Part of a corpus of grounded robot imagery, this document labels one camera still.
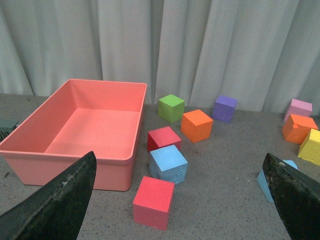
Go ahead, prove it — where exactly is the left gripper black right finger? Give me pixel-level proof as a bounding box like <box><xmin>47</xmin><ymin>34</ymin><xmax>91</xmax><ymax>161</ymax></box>
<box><xmin>262</xmin><ymin>153</ymin><xmax>320</xmax><ymax>240</ymax></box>

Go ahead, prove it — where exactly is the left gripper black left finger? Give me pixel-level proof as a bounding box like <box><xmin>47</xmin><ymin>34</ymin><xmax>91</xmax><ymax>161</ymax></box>
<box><xmin>0</xmin><ymin>151</ymin><xmax>97</xmax><ymax>240</ymax></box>

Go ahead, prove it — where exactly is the smooth light blue foam block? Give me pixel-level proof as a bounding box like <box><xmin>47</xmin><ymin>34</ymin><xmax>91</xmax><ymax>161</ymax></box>
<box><xmin>256</xmin><ymin>159</ymin><xmax>298</xmax><ymax>203</ymax></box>

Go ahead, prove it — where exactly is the worn light blue foam block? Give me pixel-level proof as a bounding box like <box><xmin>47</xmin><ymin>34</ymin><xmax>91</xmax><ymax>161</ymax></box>
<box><xmin>149</xmin><ymin>145</ymin><xmax>188</xmax><ymax>185</ymax></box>

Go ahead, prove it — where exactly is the yellow foam block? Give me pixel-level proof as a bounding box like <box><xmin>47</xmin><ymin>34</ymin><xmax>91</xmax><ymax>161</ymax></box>
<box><xmin>297</xmin><ymin>129</ymin><xmax>320</xmax><ymax>166</ymax></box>

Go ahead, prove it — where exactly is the chipped orange foam block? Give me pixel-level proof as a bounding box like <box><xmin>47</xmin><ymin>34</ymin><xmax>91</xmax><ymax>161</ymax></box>
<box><xmin>282</xmin><ymin>114</ymin><xmax>319</xmax><ymax>145</ymax></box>

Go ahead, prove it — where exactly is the pink foam block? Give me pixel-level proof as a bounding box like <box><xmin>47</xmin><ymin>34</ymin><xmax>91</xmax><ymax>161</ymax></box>
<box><xmin>283</xmin><ymin>98</ymin><xmax>313</xmax><ymax>122</ymax></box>

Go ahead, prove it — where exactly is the red foam block near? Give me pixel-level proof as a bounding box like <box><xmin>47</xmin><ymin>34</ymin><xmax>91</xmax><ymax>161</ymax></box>
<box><xmin>132</xmin><ymin>176</ymin><xmax>175</xmax><ymax>231</ymax></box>

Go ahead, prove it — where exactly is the grey-green device at edge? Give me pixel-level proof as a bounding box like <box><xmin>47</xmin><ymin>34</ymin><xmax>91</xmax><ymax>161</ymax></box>
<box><xmin>0</xmin><ymin>118</ymin><xmax>19</xmax><ymax>141</ymax></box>

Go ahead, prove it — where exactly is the pink plastic bin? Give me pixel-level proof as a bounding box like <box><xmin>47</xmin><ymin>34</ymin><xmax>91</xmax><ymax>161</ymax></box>
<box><xmin>0</xmin><ymin>79</ymin><xmax>147</xmax><ymax>191</ymax></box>

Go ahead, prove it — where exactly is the purple foam block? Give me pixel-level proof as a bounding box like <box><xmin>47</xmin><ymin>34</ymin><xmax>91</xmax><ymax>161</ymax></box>
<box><xmin>212</xmin><ymin>95</ymin><xmax>238</xmax><ymax>124</ymax></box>

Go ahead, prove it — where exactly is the orange foam block centre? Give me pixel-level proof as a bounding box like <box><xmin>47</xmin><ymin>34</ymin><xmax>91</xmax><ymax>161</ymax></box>
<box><xmin>180</xmin><ymin>109</ymin><xmax>214</xmax><ymax>143</ymax></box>

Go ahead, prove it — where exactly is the dark red foam block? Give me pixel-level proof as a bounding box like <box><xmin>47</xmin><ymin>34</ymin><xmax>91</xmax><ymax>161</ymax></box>
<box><xmin>147</xmin><ymin>126</ymin><xmax>182</xmax><ymax>152</ymax></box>

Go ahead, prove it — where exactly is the white curtain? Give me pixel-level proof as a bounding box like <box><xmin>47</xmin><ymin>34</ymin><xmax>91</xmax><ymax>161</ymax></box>
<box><xmin>0</xmin><ymin>0</ymin><xmax>320</xmax><ymax>115</ymax></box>

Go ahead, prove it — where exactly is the green foam block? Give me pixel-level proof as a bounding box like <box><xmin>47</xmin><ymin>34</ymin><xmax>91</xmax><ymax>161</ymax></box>
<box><xmin>157</xmin><ymin>94</ymin><xmax>185</xmax><ymax>123</ymax></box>

